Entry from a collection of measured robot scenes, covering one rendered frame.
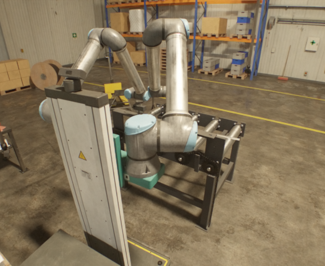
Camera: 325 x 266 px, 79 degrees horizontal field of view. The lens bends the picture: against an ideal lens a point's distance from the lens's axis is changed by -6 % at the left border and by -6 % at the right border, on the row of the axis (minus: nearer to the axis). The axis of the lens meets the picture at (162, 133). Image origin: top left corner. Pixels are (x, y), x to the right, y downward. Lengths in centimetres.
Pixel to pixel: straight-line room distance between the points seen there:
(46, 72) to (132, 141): 741
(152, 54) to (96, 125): 64
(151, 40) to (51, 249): 138
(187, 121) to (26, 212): 258
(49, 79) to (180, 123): 750
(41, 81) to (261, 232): 779
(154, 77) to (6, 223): 247
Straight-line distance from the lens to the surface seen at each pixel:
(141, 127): 91
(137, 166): 102
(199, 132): 189
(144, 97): 179
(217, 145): 190
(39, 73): 840
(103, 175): 105
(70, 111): 100
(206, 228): 258
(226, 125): 285
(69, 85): 94
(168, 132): 94
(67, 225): 278
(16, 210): 325
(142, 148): 96
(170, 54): 113
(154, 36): 124
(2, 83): 888
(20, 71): 902
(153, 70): 145
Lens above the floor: 203
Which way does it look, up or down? 28 degrees down
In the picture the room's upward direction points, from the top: straight up
